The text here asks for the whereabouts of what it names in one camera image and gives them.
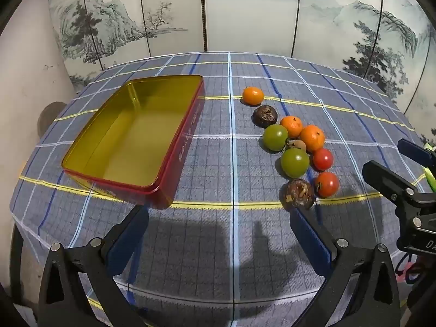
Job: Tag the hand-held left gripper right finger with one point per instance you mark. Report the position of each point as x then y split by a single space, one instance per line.
316 245

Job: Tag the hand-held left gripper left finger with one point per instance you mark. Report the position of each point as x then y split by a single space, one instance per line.
126 245

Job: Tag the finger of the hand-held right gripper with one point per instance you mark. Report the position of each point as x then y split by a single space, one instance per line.
414 148
383 177

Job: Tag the brown wrinkled passion fruit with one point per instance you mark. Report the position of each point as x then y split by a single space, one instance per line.
299 194
264 116

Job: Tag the red tomato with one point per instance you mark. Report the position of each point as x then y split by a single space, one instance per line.
327 184
323 159

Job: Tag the orange tangerine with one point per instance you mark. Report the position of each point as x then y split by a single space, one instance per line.
312 138
252 95
291 126

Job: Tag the green round fruit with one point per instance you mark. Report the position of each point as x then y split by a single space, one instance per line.
275 137
295 162

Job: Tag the small brown kiwi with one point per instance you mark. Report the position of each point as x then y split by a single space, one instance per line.
297 143

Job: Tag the red and gold tin box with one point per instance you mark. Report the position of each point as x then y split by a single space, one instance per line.
136 136

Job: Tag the green plastic object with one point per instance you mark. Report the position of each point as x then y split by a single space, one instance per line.
430 173

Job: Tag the blue plaid tablecloth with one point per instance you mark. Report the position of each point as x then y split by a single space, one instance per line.
218 163

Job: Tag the painted folding screen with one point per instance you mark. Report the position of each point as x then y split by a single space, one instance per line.
255 13

